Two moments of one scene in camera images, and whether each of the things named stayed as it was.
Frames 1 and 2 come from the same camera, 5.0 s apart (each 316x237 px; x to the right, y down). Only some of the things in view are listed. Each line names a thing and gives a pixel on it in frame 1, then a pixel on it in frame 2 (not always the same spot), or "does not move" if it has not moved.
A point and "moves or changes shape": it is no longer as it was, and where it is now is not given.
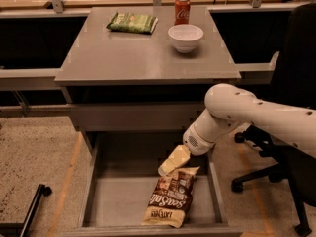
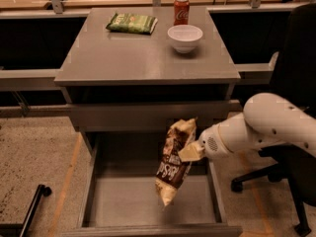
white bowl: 185,37 does not move
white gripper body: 197,143 -> 210,142
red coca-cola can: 182,8 does not move
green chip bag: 132,23 does not move
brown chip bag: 171,199 moves or changes shape
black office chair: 293,84 does not move
